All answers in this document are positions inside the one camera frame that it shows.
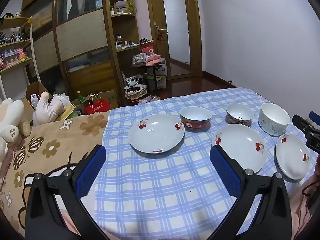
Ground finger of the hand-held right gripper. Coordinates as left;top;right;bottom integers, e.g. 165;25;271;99
292;114;320;135
309;111;320;127

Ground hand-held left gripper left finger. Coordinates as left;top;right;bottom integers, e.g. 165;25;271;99
25;144;110;240

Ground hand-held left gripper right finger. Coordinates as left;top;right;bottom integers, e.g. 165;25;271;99
209;144;293;240

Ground white cherry print plate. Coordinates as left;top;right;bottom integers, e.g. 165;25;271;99
212;124;267;174
129;114;185;154
275;133;311;180

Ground large white bowl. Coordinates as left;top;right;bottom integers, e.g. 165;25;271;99
258;102;291;137

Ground wide red patterned bowl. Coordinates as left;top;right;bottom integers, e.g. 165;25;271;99
179;106;213;132

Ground small red patterned bowl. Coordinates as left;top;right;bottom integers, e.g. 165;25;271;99
226;102;254;127

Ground brown floral blanket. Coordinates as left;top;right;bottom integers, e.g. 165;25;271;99
0;110;110;238

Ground red shopping bag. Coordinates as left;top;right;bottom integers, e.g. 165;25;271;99
83;94;110;115

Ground pink cloth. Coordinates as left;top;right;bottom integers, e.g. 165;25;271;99
289;172;320;240

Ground blue plaid bed sheet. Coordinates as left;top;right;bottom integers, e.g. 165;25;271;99
54;87;320;240

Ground white pink plush doll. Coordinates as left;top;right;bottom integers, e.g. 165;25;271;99
32;91;75;127

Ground cream plush toy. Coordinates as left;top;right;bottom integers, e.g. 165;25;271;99
0;98;32;155

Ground wicker basket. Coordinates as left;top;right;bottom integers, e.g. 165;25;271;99
124;75;148;101

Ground open cardboard box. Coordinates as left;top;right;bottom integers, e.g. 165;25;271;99
21;81;53;110

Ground wooden corner shelf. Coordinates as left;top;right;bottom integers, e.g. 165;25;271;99
107;0;141;105

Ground white storage boxes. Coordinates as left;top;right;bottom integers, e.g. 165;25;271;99
146;60;167;91

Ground small folding table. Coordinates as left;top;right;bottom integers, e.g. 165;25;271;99
131;64;167;90

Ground figurine display shelf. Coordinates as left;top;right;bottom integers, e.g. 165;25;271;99
0;12;42;100

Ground pink packet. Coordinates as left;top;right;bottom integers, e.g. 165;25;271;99
146;54;165;67

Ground red box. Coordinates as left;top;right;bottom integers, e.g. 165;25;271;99
140;42;155;55

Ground wooden wardrobe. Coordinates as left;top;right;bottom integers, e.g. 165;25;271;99
21;0;118;110

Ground row of small figurines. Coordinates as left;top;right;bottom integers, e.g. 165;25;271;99
0;29;32;69

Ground wooden door with glass panel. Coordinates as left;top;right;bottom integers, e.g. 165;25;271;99
145;0;203;77

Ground thin black cable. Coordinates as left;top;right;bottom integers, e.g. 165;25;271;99
301;177;320;197

